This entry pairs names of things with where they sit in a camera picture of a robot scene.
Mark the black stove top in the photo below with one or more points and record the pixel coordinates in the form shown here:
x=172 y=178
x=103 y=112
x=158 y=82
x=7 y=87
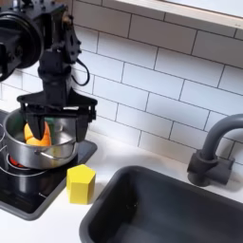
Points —
x=25 y=202

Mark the steel pot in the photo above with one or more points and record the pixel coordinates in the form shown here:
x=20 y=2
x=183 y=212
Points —
x=31 y=155

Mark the wooden shelf board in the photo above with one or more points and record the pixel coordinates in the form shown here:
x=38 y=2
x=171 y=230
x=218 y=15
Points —
x=177 y=11

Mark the dark grey sink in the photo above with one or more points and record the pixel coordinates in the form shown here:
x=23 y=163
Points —
x=164 y=215

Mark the yellow block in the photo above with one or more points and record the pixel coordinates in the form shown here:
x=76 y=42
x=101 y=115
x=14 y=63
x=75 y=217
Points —
x=80 y=185

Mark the orange toy carrot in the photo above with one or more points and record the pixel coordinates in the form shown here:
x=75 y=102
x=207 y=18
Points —
x=28 y=135

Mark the dark grey tap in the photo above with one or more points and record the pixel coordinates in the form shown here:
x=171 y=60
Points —
x=205 y=164

